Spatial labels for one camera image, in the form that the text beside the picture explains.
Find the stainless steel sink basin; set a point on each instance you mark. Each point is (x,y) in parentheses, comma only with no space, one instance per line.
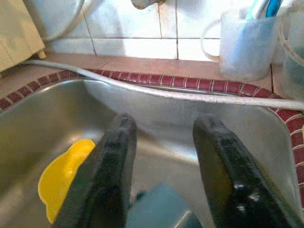
(166,123)

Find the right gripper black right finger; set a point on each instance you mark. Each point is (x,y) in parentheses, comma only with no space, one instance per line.
(232,178)

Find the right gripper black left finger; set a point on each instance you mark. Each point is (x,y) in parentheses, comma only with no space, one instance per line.
(107,178)

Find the clear plastic toothbrush cup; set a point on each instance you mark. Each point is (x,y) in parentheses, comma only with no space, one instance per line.
(247,47)

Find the clear round plastic container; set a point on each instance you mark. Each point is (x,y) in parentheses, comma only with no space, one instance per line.
(294,59)

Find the teal mug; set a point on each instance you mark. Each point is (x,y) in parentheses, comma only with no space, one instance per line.
(161,206)

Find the beige water ionizer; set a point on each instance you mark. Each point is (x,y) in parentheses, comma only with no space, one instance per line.
(16,33)

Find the chrome wall tap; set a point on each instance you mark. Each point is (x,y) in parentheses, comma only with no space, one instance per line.
(145,3)

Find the yellow plastic bowl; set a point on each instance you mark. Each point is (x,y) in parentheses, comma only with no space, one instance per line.
(61,175)

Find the blue toothbrush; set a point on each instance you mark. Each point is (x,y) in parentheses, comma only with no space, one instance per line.
(273,8)

